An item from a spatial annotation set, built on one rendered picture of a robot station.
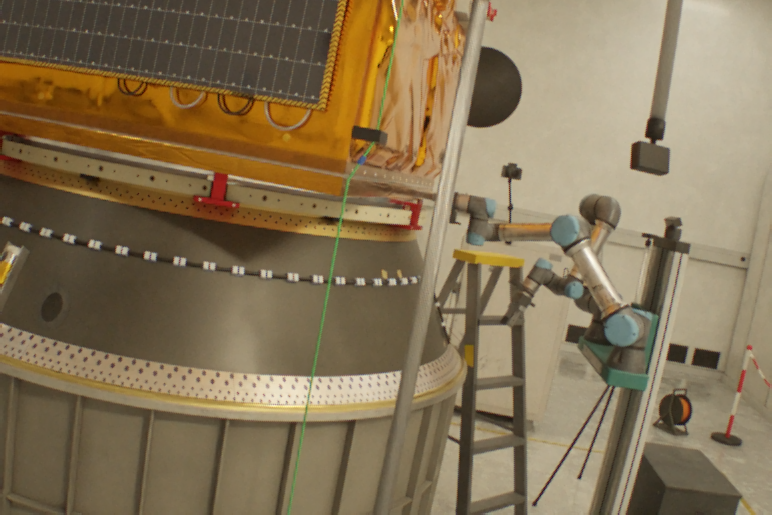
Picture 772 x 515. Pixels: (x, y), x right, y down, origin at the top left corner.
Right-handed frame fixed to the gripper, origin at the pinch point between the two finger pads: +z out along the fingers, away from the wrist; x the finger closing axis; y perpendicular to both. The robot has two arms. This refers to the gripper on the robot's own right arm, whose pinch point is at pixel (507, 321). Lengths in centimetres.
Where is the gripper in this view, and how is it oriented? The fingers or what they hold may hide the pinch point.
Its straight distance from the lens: 332.2
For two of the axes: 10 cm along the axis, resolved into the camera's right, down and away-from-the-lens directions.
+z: -5.5, 8.3, -1.1
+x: -0.8, 0.7, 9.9
